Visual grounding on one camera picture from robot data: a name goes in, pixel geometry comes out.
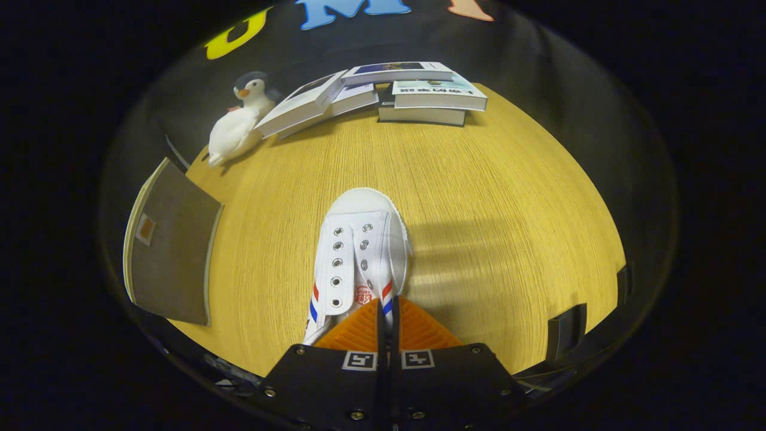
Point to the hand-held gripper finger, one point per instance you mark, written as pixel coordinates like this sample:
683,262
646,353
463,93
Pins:
383,353
395,353

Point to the white striped canvas shoe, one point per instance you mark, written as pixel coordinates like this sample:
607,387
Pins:
359,239

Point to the grey fabric storage box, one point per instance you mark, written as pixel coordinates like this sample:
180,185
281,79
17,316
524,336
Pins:
173,257

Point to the grey book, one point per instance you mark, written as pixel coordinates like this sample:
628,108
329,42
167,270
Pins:
419,115

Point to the plain white book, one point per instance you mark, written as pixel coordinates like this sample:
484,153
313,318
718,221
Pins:
356,99

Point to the white book with portrait cover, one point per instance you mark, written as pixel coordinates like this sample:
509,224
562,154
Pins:
299,105

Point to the white plush toy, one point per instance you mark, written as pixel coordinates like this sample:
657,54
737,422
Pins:
233,134

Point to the book with blue picture cover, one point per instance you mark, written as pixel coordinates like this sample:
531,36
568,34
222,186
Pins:
395,76

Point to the penguin plush toy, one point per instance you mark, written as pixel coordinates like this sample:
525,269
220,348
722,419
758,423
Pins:
254,90

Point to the black bracket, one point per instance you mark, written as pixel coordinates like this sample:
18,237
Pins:
567,329
624,284

